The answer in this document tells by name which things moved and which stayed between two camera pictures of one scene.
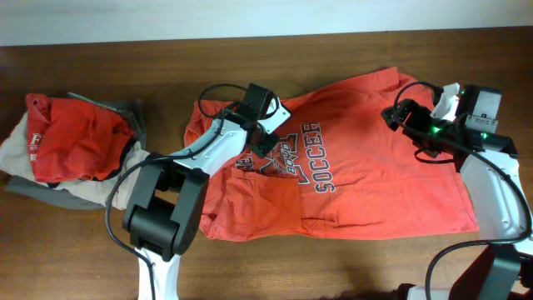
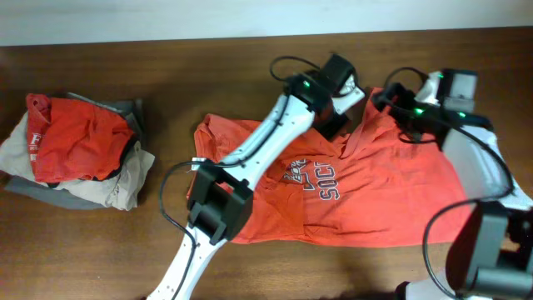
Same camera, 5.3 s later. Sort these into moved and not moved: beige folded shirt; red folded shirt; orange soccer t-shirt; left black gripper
Moved: left black gripper; orange soccer t-shirt
Not moved: beige folded shirt; red folded shirt
